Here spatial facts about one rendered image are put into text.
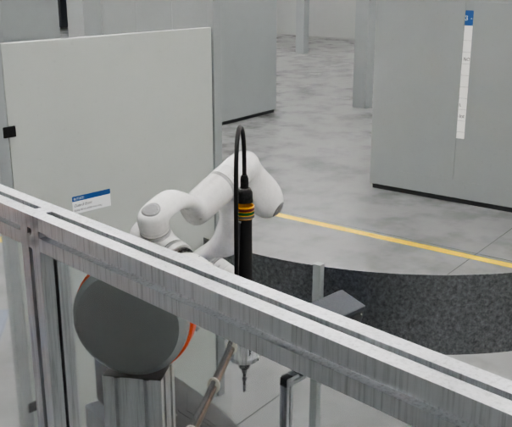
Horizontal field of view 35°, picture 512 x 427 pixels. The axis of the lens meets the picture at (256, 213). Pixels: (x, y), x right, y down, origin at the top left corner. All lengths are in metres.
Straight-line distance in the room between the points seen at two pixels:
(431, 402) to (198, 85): 3.50
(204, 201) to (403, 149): 6.41
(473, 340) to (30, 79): 2.29
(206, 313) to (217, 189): 1.43
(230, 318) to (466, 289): 3.18
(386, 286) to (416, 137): 4.65
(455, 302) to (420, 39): 4.68
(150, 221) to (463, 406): 1.48
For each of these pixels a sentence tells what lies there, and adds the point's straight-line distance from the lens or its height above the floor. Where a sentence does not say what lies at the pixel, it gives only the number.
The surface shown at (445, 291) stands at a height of 0.87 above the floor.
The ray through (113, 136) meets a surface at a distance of 3.74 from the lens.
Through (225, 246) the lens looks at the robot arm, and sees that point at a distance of 2.52.
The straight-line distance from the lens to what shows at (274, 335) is 0.68.
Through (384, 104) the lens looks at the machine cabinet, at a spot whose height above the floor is 0.89.
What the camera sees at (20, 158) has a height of 1.53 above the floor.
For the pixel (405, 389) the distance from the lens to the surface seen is 0.59.
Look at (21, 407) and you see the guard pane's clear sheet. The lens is 1.15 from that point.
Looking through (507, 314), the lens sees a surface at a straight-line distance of 3.99.
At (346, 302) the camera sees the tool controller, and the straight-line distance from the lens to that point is 2.72.
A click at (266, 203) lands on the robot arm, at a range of 2.34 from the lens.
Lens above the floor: 2.33
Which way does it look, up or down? 17 degrees down
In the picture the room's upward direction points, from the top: straight up
